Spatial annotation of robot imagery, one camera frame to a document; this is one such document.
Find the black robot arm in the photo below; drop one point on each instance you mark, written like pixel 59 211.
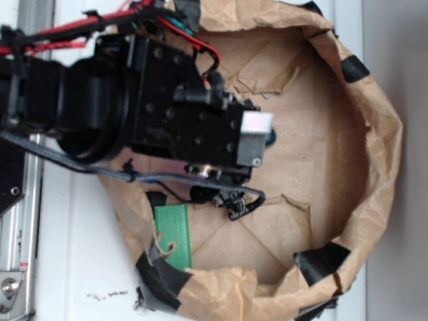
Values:
pixel 86 107

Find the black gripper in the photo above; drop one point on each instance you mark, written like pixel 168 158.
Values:
pixel 176 116

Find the brown paper bag tray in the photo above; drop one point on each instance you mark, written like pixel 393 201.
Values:
pixel 329 178

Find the green rectangular block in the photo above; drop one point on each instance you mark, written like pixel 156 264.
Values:
pixel 172 226

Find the dark green oblong capsule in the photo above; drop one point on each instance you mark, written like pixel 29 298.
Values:
pixel 271 138

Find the aluminium extrusion rail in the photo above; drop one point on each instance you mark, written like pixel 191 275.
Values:
pixel 19 232

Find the metal corner bracket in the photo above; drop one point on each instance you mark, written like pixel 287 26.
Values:
pixel 12 295

